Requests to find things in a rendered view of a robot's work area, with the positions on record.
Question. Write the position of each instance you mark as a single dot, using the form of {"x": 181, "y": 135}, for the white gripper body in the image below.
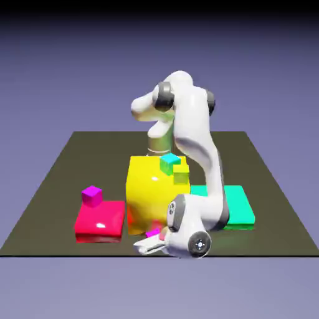
{"x": 149, "y": 245}

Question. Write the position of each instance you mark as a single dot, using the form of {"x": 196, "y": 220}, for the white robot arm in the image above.
{"x": 197, "y": 129}

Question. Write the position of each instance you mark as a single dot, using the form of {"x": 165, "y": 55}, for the small magenta cube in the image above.
{"x": 152, "y": 232}

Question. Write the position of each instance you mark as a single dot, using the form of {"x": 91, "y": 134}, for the small purple cube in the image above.
{"x": 91, "y": 196}

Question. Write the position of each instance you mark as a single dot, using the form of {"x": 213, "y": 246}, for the small yellow cube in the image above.
{"x": 181, "y": 175}

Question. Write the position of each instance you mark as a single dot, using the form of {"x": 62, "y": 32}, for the small cyan cube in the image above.
{"x": 168, "y": 163}

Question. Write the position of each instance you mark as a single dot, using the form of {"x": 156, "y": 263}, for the large yellow box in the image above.
{"x": 147, "y": 192}

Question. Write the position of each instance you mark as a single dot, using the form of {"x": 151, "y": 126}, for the large red box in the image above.
{"x": 99, "y": 219}

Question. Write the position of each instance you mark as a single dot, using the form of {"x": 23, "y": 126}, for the large green box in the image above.
{"x": 239, "y": 204}

